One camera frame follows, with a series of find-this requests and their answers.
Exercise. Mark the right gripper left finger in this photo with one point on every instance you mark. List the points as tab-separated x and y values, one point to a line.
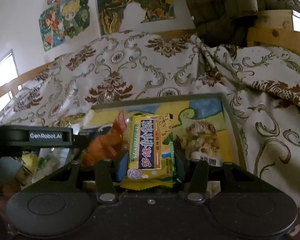
108	172

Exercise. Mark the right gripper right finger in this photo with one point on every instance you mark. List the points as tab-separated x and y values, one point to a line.
192	177

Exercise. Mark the orange snack bag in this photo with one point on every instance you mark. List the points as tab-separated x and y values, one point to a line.
110	146

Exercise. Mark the clear mixed nut snack bag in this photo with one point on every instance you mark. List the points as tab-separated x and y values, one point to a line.
201	143

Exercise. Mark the yellow biscuit packet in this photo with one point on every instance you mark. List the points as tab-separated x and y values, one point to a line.
151	152

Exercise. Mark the pickled vegetable snack pouch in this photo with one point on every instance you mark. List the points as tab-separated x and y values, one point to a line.
50	160

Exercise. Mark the gold foil snack packet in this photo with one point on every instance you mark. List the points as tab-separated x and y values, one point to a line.
29	162

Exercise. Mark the grey tray with painted lining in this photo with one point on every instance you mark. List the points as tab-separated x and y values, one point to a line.
184	110

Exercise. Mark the window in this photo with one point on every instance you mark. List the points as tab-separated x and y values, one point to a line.
8	72

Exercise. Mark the floral patterned bed cover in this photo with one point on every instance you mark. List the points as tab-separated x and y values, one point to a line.
261	85

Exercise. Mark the anime girl boy poster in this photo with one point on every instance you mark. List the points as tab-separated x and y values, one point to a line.
65	23

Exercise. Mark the olive quilted jacket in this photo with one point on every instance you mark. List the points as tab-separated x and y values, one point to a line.
219	22

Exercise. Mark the orange green torn painting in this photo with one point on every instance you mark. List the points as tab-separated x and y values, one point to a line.
114	15

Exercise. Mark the wooden bed frame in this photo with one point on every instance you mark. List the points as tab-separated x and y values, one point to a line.
274	28

